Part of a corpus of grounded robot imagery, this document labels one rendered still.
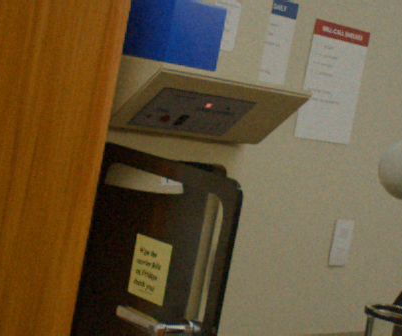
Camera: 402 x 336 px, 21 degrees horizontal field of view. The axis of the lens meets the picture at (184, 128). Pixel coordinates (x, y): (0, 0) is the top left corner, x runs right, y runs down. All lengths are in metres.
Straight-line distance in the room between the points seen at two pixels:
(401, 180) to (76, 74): 0.69
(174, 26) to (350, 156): 1.30
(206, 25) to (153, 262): 0.33
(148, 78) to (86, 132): 0.11
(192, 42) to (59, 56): 0.18
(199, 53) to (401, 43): 1.35
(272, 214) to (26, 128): 1.10
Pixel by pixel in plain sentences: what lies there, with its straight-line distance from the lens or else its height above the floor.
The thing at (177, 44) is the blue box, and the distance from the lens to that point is 1.44.
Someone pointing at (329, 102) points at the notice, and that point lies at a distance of 2.57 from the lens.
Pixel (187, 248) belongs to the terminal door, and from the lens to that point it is 1.32.
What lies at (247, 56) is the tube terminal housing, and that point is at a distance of 1.70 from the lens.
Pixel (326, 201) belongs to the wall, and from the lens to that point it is 2.63.
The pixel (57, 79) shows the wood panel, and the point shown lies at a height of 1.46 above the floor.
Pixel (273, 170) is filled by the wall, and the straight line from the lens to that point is 2.46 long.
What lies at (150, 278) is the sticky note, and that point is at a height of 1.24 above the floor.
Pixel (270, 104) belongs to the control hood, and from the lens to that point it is 1.61.
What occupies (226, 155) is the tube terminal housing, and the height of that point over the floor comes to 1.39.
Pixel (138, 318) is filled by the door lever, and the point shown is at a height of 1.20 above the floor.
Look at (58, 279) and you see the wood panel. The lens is 1.42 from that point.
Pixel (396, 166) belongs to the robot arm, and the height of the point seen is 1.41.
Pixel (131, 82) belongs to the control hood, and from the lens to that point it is 1.45.
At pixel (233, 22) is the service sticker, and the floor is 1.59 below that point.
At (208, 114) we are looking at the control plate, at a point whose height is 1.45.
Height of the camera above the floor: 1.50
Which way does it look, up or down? 3 degrees down
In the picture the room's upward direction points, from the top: 11 degrees clockwise
